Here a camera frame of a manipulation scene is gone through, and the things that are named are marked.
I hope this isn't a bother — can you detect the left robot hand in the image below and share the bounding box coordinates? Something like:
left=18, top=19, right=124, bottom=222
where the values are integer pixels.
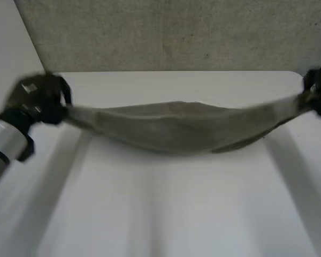
left=0, top=71, right=72, bottom=127

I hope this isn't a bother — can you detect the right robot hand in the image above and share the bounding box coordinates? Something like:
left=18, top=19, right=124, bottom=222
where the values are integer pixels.
left=301, top=63, right=321, bottom=118

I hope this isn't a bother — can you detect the grey towel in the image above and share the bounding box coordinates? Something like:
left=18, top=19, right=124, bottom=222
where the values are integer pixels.
left=63, top=91, right=317, bottom=155

